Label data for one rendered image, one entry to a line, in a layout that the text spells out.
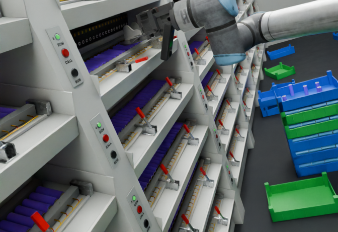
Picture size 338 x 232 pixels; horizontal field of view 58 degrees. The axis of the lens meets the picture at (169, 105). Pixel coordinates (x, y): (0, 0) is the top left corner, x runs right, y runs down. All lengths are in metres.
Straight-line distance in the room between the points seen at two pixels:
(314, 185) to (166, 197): 0.97
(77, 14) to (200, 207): 0.81
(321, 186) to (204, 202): 0.72
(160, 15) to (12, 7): 0.45
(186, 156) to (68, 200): 0.56
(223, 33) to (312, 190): 1.08
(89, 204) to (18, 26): 0.38
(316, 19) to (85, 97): 0.59
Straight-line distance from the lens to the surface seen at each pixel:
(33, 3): 0.65
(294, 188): 1.75
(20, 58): 0.67
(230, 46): 0.89
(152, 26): 0.95
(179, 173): 1.06
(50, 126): 0.61
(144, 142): 0.87
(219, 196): 1.52
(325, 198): 1.69
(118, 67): 0.86
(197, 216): 1.18
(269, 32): 0.95
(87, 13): 0.78
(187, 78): 1.27
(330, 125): 1.72
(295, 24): 0.90
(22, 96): 0.70
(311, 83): 1.82
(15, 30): 0.60
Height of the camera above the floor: 1.09
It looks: 17 degrees down
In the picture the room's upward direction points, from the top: 21 degrees counter-clockwise
